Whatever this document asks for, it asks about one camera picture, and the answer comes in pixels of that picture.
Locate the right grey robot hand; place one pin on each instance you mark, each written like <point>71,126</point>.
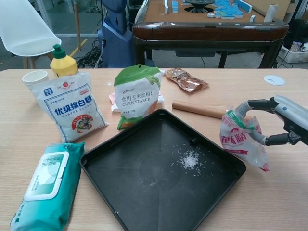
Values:
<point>293,115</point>

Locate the small pink snack packet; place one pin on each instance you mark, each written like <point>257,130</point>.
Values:
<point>240,142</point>

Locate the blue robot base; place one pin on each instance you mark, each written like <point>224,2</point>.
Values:
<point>115,43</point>

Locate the green white corn starch bag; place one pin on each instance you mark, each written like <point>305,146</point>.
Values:
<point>134,98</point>

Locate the black square tray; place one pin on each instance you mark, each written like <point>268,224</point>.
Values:
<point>144,180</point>

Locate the white castor sugar bag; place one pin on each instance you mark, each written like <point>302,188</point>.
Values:
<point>72,108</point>

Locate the white round grommet cover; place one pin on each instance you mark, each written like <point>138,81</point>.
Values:
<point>274,80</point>

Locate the white cardboard box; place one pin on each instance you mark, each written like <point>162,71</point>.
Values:
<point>294,54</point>

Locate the wooden rolling pin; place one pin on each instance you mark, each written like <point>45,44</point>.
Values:
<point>197,109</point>

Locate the white paper roll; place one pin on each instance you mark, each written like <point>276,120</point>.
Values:
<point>271,13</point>

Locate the blue white mahjong tile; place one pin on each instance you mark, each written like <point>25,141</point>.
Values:
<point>252,18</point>
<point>211,16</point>

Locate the brown bread package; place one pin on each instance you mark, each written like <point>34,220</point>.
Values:
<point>187,80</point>

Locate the spilled white granules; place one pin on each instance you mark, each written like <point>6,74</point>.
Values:
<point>191,160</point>

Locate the brown mahjong table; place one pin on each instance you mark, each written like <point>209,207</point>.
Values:
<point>207,33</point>

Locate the blue mahjong tile heap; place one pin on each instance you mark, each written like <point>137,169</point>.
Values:
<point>231,9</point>

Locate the black mahjong table dome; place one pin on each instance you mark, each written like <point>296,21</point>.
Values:
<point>198,4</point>

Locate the blue mahjong tile stack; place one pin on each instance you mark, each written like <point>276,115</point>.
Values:
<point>175,6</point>

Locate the blue mahjong tile row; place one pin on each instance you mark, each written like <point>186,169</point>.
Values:
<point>166,6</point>

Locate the pink white wipes pack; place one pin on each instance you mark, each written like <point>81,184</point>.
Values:
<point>112,103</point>

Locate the yellow bottle green cap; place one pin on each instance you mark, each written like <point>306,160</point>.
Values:
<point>63,66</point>

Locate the teal wet wipes pack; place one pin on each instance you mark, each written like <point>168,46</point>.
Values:
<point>48,187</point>

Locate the white paper cup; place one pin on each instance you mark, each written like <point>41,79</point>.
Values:
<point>34,78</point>

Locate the white chair wooden legs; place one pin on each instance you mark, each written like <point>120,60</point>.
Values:
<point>24,31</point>

